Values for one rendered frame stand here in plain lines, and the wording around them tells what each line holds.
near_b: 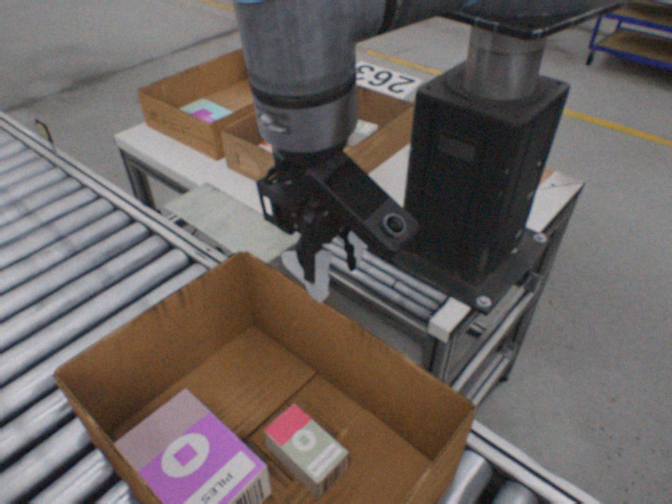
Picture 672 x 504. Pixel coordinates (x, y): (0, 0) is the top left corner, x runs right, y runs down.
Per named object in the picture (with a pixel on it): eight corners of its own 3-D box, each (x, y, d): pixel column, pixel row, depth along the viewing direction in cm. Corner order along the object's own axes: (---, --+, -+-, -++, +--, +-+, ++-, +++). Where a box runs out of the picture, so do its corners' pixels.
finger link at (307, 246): (321, 265, 58) (326, 198, 53) (333, 272, 57) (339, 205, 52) (292, 283, 55) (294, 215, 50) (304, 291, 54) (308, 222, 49)
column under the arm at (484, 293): (438, 192, 116) (463, 39, 93) (551, 241, 103) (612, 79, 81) (365, 251, 101) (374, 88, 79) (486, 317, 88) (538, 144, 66)
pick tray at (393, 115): (414, 141, 132) (418, 104, 125) (316, 213, 110) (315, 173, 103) (327, 109, 145) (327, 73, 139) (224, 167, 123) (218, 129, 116)
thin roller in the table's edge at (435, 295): (449, 294, 92) (330, 229, 106) (443, 300, 91) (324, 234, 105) (448, 301, 94) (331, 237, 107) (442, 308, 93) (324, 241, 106)
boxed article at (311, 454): (296, 421, 73) (294, 403, 70) (348, 469, 68) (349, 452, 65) (266, 447, 70) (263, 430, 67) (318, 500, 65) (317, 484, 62)
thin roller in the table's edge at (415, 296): (442, 302, 91) (322, 235, 104) (436, 308, 90) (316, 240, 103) (440, 309, 92) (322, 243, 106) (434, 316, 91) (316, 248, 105)
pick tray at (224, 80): (320, 105, 147) (319, 70, 140) (217, 162, 125) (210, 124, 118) (249, 78, 160) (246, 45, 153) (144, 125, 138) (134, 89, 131)
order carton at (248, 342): (457, 478, 68) (482, 406, 57) (297, 695, 52) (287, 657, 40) (255, 322, 87) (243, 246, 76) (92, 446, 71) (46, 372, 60)
